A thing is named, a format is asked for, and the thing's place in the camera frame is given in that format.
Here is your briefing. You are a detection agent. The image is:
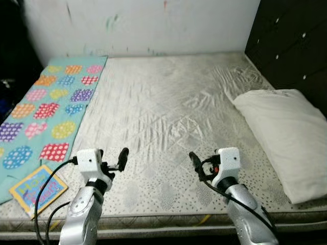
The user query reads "dark tufted headboard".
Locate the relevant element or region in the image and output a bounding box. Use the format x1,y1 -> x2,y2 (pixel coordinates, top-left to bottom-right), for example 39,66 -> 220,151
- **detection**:
244,0 -> 327,115

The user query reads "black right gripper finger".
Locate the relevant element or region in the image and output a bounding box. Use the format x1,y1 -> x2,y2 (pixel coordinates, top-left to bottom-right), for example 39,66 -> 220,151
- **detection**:
189,151 -> 203,180

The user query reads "white printed pillow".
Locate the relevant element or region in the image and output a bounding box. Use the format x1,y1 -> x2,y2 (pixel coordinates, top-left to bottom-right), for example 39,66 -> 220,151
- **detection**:
233,89 -> 327,205

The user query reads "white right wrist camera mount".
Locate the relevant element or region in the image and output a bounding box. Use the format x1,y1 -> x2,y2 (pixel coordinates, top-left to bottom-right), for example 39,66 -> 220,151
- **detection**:
214,148 -> 241,180

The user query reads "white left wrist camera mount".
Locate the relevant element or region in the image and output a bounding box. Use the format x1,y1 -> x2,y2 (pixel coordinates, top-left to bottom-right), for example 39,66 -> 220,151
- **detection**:
76,149 -> 104,178

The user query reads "teal heart patterned blanket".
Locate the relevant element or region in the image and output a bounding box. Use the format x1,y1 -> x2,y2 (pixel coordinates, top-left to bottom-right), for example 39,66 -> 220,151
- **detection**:
0,55 -> 108,205

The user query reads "grey patterned mattress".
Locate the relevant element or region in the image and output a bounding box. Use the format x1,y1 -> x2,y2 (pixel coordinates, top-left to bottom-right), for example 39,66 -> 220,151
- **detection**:
0,51 -> 327,240

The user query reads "orange blue children's book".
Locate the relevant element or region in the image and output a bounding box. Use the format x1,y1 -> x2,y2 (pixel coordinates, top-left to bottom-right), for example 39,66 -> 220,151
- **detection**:
9,164 -> 68,220

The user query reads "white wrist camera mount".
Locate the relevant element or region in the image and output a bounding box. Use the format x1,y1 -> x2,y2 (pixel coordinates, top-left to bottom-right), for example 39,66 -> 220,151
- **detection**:
76,149 -> 104,178
214,148 -> 241,180

